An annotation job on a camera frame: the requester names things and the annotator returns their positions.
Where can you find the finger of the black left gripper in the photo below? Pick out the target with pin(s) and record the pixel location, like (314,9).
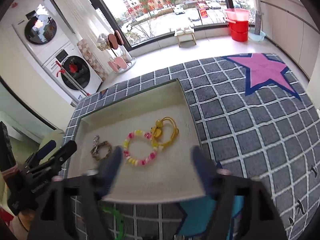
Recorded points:
(33,167)
(45,150)

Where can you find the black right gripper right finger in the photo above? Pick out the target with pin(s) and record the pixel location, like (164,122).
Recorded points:
(259,216)

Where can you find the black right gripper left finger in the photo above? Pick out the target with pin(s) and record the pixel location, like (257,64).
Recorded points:
(54,218)

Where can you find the green plastic bangle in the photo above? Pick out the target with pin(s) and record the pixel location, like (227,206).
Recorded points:
(119,221)

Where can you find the lower white washing machine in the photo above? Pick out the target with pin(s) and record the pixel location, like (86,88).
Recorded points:
(72,60)

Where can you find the checkered folded board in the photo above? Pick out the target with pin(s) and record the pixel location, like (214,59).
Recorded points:
(92,59)

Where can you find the shoe drying rack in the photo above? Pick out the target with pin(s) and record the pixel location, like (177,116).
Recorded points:
(120,60)

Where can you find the grey checked star blanket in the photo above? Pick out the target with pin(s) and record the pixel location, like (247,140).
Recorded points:
(266,131)

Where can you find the upper white dryer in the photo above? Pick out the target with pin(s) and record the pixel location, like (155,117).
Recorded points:
(39,30)

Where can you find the light blue basin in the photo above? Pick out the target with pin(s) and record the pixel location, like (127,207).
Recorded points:
(256,37)

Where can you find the red bucket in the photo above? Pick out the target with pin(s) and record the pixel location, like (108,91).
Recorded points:
(238,30)

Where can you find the white cabinet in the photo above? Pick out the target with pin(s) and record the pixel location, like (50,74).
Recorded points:
(289,25)

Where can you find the pink basin on bucket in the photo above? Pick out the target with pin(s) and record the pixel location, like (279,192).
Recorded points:
(237,14)

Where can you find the red handled mop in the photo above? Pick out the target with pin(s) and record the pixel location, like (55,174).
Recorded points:
(70,78)

